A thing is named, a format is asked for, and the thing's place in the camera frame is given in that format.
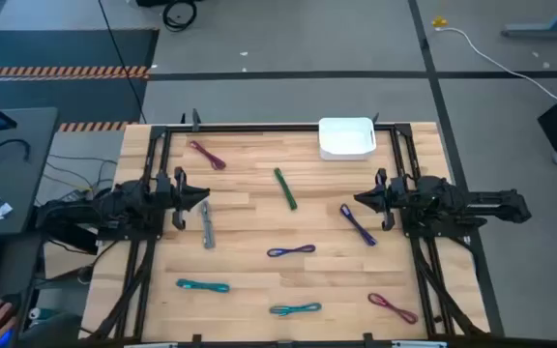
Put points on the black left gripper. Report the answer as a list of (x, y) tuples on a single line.
[(179, 203)]

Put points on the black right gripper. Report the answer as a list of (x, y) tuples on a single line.
[(386, 203)]

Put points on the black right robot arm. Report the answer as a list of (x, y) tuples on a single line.
[(452, 203)]

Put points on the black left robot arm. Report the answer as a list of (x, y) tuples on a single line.
[(114, 203)]

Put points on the white plastic bin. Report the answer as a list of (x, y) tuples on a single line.
[(346, 140)]

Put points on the dark grey desk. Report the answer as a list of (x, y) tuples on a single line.
[(17, 193)]

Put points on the small yellow object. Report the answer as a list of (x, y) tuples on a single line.
[(439, 21)]

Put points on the white paper scrap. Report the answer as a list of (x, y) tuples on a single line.
[(3, 211)]

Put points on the black hazard-striped floor mat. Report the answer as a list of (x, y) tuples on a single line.
[(66, 48)]

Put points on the drink can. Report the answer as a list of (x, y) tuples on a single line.
[(35, 313)]

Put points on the black mouse with blue light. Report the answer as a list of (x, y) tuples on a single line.
[(7, 338)]

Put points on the blue-grey table leg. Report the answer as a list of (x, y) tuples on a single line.
[(549, 31)]

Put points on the black aluminium table frame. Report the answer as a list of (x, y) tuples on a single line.
[(278, 128)]

